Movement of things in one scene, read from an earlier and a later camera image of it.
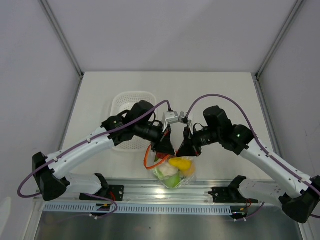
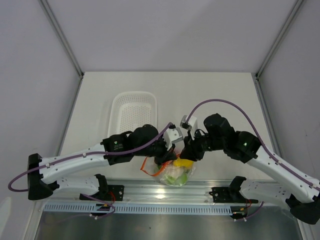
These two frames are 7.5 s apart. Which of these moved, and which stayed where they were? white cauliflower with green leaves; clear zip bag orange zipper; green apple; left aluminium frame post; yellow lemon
Moved: green apple; white cauliflower with green leaves
Stayed: clear zip bag orange zipper; yellow lemon; left aluminium frame post
